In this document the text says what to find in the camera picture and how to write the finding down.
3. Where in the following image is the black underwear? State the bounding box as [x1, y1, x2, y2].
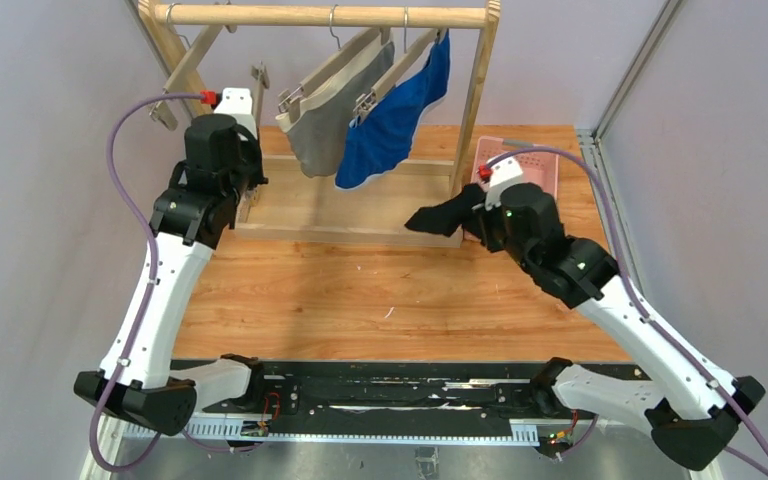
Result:
[404, 183, 486, 237]

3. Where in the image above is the wooden clip hanger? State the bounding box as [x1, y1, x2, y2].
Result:
[244, 62, 271, 207]
[138, 1, 235, 94]

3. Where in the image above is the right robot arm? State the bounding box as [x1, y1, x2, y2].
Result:
[466, 183, 765, 471]

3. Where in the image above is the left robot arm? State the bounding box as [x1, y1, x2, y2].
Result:
[73, 113, 266, 436]

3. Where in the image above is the wooden hanger with grey underwear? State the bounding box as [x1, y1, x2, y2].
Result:
[278, 4, 391, 118]

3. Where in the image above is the grey underwear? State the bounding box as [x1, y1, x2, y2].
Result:
[275, 40, 395, 177]

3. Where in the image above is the empty wooden clip hanger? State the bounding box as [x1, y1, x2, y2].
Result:
[138, 1, 235, 94]

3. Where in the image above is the blue underwear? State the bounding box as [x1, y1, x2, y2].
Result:
[335, 34, 451, 190]

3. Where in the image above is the wooden hanger with blue underwear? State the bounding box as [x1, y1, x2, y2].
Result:
[352, 6, 448, 126]

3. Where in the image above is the pink plastic basket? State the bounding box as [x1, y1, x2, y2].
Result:
[470, 136, 559, 198]

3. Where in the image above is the wooden clothes rack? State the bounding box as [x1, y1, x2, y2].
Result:
[176, 1, 501, 247]

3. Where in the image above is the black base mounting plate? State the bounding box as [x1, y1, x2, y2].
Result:
[171, 359, 637, 439]

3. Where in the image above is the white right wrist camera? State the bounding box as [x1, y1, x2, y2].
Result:
[478, 157, 523, 211]

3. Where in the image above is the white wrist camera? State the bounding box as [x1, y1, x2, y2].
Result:
[478, 157, 523, 211]
[214, 87, 259, 139]

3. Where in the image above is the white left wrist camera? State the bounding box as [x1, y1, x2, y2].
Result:
[214, 87, 259, 139]

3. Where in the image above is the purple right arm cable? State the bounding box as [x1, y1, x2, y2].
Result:
[477, 146, 768, 480]

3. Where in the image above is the aluminium frame rail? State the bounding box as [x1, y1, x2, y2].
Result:
[576, 0, 685, 292]

